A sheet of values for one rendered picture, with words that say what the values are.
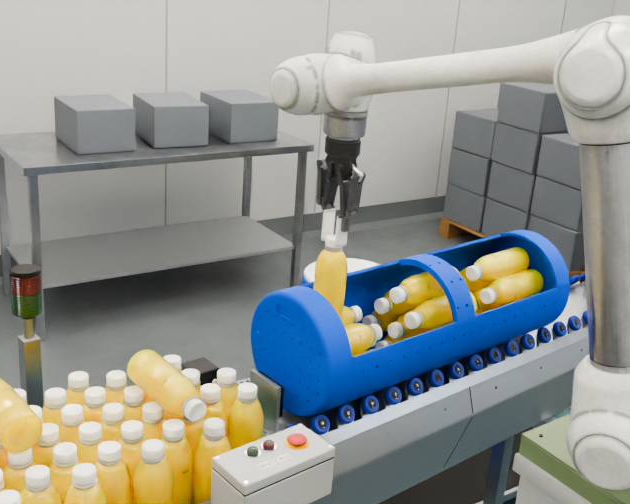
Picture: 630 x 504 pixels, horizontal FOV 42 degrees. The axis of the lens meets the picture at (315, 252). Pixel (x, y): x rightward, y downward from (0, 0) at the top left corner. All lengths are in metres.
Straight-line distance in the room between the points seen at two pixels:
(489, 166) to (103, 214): 2.57
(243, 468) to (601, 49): 0.87
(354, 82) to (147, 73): 3.68
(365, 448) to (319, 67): 0.88
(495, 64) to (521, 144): 4.03
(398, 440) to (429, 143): 4.62
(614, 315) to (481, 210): 4.51
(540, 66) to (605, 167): 0.27
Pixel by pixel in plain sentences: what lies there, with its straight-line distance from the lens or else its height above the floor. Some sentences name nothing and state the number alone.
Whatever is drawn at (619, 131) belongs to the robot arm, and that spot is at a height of 1.71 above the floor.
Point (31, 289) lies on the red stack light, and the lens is 1.84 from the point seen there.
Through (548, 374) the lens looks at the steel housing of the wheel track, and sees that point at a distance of 2.46.
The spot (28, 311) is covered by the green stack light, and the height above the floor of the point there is 1.17.
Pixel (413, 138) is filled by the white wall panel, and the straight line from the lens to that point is 6.35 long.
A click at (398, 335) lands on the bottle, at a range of 2.05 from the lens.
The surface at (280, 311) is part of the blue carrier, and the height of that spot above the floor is 1.18.
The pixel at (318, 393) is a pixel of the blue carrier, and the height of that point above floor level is 1.05.
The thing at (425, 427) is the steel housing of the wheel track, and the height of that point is 0.86.
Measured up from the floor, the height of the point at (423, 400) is 0.92.
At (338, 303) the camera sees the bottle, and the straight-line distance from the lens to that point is 1.84.
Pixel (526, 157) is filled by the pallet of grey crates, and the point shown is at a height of 0.76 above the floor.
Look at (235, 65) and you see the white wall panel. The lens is 5.38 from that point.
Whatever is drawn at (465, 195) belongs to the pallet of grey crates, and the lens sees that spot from 5.98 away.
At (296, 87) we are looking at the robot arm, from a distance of 1.51.
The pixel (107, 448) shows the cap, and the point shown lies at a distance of 1.51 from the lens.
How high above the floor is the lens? 1.94
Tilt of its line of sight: 20 degrees down
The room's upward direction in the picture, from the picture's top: 4 degrees clockwise
